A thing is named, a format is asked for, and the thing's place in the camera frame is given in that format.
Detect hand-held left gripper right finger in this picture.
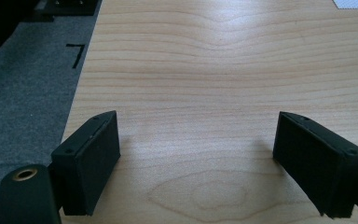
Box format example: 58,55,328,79
272,111,358,219

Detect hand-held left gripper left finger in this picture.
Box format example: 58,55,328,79
50,110,121,217

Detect black stand base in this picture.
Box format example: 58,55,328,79
33,0,103,17

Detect white mesh cloth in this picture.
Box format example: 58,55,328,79
332,0,358,10

